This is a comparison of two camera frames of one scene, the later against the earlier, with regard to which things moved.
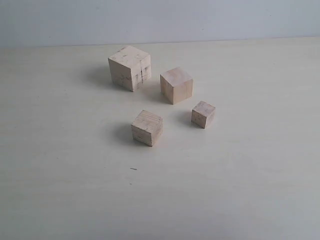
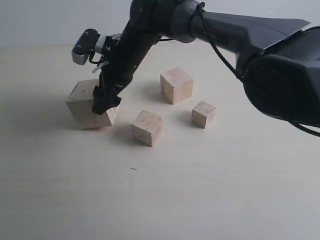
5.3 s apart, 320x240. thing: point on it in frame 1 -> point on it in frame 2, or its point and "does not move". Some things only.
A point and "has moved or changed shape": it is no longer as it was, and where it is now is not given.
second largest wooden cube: [176, 85] does not move
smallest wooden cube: [203, 114] does not move
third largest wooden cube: [147, 127] does not move
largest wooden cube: [130, 67] has moved or changed shape
